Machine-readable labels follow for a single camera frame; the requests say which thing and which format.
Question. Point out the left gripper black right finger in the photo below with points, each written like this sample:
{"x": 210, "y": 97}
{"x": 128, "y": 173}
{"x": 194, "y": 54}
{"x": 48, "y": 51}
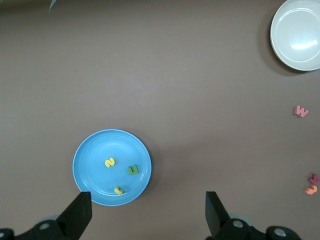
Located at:
{"x": 220, "y": 225}

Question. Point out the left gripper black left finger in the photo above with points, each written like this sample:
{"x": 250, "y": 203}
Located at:
{"x": 75, "y": 220}

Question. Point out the yellow foam letter u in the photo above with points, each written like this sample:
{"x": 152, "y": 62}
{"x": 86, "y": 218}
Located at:
{"x": 118, "y": 190}

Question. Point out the yellow foam letter s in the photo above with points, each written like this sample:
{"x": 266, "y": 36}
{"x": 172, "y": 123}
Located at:
{"x": 110, "y": 162}

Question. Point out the green foam letter n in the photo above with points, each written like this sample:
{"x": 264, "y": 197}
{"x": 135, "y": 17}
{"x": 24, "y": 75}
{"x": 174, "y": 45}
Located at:
{"x": 133, "y": 170}

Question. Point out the blue plate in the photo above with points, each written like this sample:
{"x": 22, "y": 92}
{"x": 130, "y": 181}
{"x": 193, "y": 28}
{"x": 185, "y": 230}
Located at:
{"x": 100, "y": 150}

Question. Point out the orange foam letter t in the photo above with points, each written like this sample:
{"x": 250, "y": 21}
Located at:
{"x": 311, "y": 190}

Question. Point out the dark red foam letter k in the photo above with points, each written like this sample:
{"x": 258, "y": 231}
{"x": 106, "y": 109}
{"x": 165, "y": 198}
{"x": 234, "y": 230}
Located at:
{"x": 313, "y": 178}

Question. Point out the brown table cover sheet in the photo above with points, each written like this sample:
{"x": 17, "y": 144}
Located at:
{"x": 175, "y": 100}

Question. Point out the pink foam letter w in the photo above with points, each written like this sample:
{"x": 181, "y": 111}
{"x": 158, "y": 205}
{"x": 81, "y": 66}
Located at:
{"x": 300, "y": 111}

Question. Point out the beige plate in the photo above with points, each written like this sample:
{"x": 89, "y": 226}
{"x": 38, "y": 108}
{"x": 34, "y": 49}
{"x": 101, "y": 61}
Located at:
{"x": 295, "y": 30}

